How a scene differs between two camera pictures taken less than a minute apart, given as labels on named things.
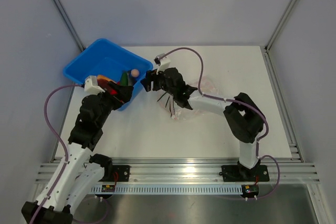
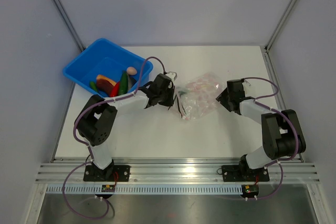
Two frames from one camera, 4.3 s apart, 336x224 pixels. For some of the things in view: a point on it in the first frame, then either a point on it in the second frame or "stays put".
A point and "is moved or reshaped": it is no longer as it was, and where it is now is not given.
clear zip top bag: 205,84 is moved or reshaped
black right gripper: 151,76 to 222,98
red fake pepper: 113,92 stays put
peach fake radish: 135,73 is moved or reshaped
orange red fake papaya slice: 103,81 stays put
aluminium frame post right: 269,42 stays put
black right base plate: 233,173 stays put
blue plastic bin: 103,57 stays put
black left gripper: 124,94 to 169,103
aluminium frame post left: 62,10 stays put
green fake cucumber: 124,80 stays put
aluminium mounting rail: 197,171 stays put
